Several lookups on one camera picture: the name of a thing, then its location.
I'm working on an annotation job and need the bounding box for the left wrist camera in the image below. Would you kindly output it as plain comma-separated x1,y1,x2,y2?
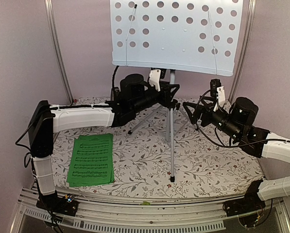
148,68,166,92

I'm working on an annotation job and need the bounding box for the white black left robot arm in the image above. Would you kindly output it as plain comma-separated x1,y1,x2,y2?
28,74,180,215

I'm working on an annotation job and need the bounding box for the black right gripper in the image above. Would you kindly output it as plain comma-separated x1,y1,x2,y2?
183,96,242,140

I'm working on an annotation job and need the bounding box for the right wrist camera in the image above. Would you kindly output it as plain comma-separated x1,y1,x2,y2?
210,79,226,112

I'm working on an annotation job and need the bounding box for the aluminium front rail frame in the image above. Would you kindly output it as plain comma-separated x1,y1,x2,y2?
10,187,290,233

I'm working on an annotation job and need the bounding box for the aluminium corner post right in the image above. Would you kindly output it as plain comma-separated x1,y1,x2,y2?
228,0,256,102

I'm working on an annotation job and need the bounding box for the white perforated music stand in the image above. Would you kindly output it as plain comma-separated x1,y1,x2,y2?
110,0,244,182

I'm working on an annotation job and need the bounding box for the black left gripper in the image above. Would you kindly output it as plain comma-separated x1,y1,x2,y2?
132,81,179,114

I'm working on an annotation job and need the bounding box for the green sheet music stack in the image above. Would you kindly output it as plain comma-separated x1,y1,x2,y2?
67,133,114,187

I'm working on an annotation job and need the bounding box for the aluminium corner post left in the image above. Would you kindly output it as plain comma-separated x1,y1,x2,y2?
44,0,74,104

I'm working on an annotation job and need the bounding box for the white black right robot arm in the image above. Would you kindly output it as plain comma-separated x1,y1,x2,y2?
183,97,290,216

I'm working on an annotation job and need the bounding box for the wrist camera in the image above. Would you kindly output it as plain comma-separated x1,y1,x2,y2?
210,79,226,112
148,68,166,92

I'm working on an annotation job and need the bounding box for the aluminium corner post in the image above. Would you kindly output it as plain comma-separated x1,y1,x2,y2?
228,0,256,102
44,0,74,104

